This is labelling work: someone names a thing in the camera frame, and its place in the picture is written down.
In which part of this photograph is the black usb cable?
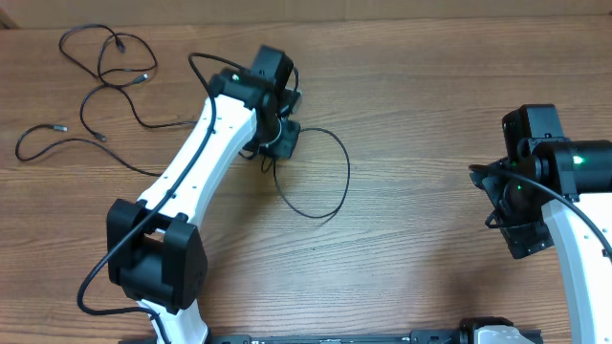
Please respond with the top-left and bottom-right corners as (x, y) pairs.
(57, 24), (159, 90)
(14, 74), (198, 178)

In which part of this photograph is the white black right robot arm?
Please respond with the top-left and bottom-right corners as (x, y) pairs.
(469, 104), (611, 343)

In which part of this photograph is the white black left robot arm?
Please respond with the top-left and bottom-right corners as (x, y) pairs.
(106, 46), (301, 343)

